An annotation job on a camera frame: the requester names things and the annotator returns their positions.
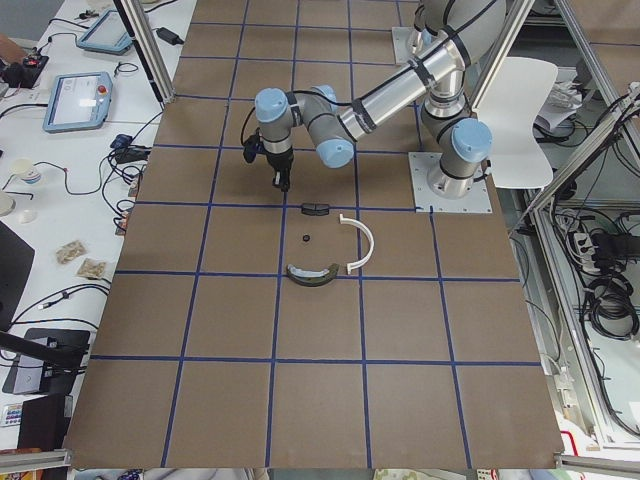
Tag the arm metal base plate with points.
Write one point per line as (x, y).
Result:
(407, 42)
(433, 192)

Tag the white chair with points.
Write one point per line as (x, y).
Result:
(509, 109)

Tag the far blue teach pendant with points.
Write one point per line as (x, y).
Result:
(107, 35)

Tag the near blue teach pendant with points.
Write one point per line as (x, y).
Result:
(79, 101)

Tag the blue teach pendant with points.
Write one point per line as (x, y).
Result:
(79, 101)
(107, 35)

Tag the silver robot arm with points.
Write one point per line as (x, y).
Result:
(447, 38)

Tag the green curved brake shoe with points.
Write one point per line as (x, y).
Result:
(312, 278)

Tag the white curved plastic clip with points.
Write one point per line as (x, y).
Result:
(366, 239)

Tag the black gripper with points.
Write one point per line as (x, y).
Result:
(278, 161)

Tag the aluminium frame post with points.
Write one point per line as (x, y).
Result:
(138, 28)

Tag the black power adapter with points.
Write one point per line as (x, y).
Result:
(169, 36)

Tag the white paper cup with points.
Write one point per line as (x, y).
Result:
(26, 171)

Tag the dark grey brake pad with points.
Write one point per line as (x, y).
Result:
(315, 209)

